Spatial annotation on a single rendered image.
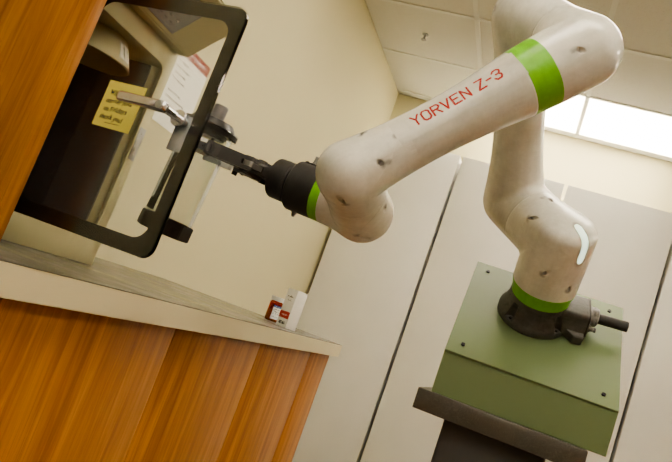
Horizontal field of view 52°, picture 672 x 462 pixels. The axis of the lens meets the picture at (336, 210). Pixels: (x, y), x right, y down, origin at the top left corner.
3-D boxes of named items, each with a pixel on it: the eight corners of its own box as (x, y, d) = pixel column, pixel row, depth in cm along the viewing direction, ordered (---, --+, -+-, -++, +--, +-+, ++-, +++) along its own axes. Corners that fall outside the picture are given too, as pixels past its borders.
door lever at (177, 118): (133, 115, 105) (140, 100, 106) (182, 128, 102) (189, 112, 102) (111, 101, 101) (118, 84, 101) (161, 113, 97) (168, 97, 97)
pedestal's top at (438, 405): (568, 456, 153) (573, 438, 154) (582, 473, 123) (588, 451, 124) (430, 403, 163) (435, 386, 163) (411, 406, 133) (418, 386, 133)
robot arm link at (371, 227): (379, 262, 122) (406, 210, 126) (370, 231, 111) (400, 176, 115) (311, 233, 127) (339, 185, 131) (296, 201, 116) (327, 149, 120)
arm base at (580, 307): (620, 319, 150) (630, 298, 146) (624, 365, 137) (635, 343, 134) (500, 285, 154) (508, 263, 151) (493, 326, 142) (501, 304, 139)
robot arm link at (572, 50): (592, 50, 122) (586, -13, 114) (642, 79, 112) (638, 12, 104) (503, 97, 121) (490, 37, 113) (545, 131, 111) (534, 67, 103)
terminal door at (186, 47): (4, 207, 110) (102, -14, 116) (150, 262, 98) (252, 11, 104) (0, 206, 110) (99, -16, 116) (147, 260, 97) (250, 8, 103)
